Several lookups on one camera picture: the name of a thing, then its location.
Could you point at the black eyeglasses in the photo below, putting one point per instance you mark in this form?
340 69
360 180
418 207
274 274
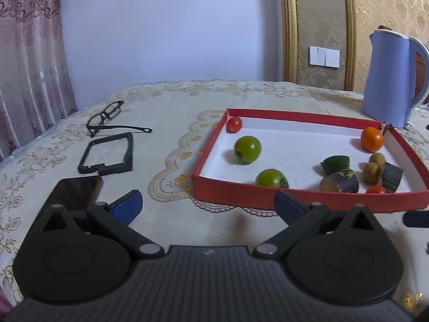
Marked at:
110 112

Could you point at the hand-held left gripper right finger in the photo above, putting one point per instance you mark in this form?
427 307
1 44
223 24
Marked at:
288 206

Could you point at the green tomato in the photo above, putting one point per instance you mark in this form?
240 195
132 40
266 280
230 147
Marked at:
248 149
269 178

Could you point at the white wall switch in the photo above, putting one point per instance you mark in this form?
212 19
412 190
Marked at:
323 56

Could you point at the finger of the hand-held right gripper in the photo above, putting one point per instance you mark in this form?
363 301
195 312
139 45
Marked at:
417 219

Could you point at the red-edged white tray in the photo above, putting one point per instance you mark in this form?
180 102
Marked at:
234 196

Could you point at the dark green fruit piece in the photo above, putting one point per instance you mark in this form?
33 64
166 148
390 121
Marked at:
335 164

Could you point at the black smartphone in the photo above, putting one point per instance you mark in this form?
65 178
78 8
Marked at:
77 191

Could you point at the dark sugarcane piece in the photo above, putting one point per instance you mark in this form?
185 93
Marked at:
392 177
340 181

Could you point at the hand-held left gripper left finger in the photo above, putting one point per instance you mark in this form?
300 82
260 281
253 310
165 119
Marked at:
129 206

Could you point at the small red tomato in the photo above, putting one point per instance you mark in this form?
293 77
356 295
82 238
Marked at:
376 190

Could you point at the gold framed wall panel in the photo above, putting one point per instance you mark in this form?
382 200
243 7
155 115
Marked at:
291 30

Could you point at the blue electric kettle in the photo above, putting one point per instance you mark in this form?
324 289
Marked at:
385 80

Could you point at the orange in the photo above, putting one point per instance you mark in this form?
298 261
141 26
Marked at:
372 139

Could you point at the black phone case frame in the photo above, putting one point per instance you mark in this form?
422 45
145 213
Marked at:
129 151

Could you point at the pink patterned curtain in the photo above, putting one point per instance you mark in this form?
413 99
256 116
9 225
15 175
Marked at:
30 57

